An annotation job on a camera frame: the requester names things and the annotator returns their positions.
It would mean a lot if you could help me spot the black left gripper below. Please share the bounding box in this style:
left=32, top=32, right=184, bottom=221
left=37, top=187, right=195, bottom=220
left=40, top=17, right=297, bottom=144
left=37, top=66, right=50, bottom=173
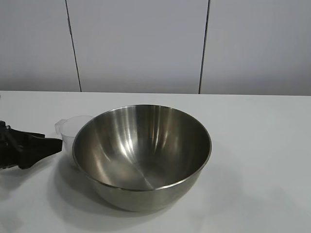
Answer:
left=0, top=120, right=61, bottom=172

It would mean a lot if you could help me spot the translucent plastic measuring cup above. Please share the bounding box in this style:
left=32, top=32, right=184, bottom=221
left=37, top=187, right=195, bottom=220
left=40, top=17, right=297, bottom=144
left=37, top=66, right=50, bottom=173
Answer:
left=54, top=116, right=95, bottom=168

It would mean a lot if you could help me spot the stainless steel mixing bowl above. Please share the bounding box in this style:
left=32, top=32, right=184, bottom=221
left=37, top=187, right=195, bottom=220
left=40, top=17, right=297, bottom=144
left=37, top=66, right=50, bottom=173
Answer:
left=72, top=104, right=212, bottom=212

